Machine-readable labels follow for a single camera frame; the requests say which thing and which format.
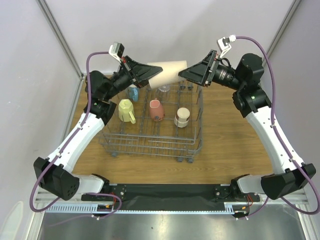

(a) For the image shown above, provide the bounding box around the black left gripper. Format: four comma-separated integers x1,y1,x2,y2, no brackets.
104,56,163,101

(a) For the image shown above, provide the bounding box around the blue butterfly mug orange inside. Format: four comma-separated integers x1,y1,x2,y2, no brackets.
127,85,139,102

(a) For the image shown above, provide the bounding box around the clear glass cup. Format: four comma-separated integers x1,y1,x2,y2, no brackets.
155,84,171,103

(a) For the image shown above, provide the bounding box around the pink patterned mug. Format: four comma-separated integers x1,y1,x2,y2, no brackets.
149,98,165,122

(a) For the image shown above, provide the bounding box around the pale yellow mug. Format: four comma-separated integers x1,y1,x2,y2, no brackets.
118,99,136,124

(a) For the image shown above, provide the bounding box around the beige steel-lined tumbler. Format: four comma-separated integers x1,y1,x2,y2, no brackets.
174,107,191,128

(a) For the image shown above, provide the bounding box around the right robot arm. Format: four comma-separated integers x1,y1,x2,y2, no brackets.
178,50,316,201

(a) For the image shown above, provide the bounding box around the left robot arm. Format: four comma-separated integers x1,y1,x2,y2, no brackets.
33,56,163,201

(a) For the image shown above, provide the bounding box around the white plastic object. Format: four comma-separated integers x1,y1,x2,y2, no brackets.
0,201,24,240

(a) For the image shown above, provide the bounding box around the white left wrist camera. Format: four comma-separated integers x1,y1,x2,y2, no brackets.
108,42,125,62

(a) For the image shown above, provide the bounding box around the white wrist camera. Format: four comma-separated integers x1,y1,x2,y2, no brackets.
108,42,125,62
216,34,237,59

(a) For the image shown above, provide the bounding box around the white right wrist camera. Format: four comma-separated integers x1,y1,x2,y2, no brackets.
216,34,237,59

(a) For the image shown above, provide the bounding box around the grey wire dish rack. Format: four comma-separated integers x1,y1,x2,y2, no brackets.
99,80,204,163

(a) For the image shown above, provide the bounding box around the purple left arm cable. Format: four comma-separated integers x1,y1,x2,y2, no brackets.
29,51,111,213

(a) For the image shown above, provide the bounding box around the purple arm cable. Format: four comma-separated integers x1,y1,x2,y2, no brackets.
29,51,111,213
234,36,320,215

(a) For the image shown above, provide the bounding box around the black mounting base plate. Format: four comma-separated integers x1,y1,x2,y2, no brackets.
109,184,260,212

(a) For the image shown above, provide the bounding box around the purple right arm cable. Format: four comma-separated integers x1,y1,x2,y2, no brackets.
234,36,320,215

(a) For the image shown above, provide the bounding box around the aluminium rail with cable duct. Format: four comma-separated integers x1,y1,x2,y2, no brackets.
34,183,308,216

